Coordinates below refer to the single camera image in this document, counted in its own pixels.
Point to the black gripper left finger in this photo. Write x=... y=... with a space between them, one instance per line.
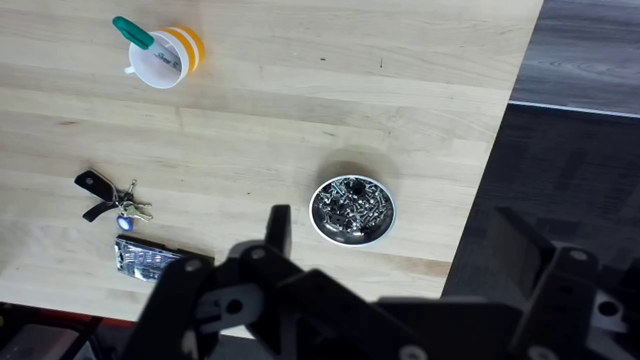
x=266 y=300

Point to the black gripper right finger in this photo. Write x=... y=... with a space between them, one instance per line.
x=573 y=300

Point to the pen with green cap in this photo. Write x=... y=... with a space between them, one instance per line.
x=132 y=30

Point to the white cup with orange stripes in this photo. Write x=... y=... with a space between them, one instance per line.
x=166 y=56

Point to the metal bowl of small parts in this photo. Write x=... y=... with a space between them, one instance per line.
x=353 y=211

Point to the black flat remote control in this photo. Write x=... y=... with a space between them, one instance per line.
x=147 y=259

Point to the key bunch with black fob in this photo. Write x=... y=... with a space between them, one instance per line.
x=110 y=197

